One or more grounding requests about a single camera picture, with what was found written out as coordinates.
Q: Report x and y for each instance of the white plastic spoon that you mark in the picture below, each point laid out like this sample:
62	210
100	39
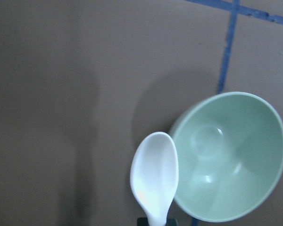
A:
154	176

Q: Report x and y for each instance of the green ceramic bowl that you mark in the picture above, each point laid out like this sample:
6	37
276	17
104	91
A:
230	156

